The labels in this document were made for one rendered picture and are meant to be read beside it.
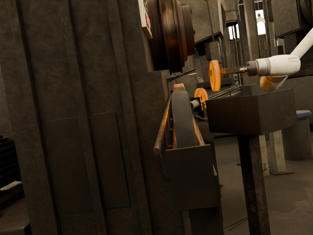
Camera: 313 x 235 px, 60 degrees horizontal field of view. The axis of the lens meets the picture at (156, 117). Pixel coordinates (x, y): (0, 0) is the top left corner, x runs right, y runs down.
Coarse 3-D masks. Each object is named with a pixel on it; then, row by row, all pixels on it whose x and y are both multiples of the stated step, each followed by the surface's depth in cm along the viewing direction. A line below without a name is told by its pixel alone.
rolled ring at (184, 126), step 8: (176, 96) 50; (184, 96) 49; (176, 104) 48; (184, 104) 47; (176, 112) 47; (184, 112) 46; (176, 120) 46; (184, 120) 46; (192, 120) 46; (176, 128) 45; (184, 128) 45; (192, 128) 45; (176, 136) 45; (184, 136) 45; (192, 136) 45; (184, 144) 45; (192, 144) 45
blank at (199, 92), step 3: (198, 90) 203; (201, 90) 206; (204, 90) 210; (195, 93) 204; (198, 93) 203; (201, 93) 206; (204, 93) 210; (195, 96) 203; (198, 96) 203; (201, 96) 212; (204, 96) 210; (207, 96) 213; (204, 99) 210; (207, 99) 212; (204, 105) 208
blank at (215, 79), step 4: (216, 60) 136; (212, 64) 133; (216, 64) 133; (212, 68) 133; (216, 68) 132; (212, 72) 135; (216, 72) 131; (212, 76) 142; (216, 76) 132; (220, 76) 132; (212, 80) 142; (216, 80) 132; (220, 80) 132; (212, 84) 139; (216, 84) 133; (220, 84) 134; (212, 88) 140; (216, 88) 135
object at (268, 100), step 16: (256, 96) 91; (272, 96) 94; (288, 96) 99; (208, 112) 113; (224, 112) 105; (240, 112) 98; (256, 112) 92; (272, 112) 94; (288, 112) 99; (224, 128) 106; (240, 128) 99; (256, 128) 93; (272, 128) 94; (240, 144) 110; (256, 144) 108; (240, 160) 112; (256, 160) 108; (256, 176) 108; (256, 192) 108; (256, 208) 109; (256, 224) 110
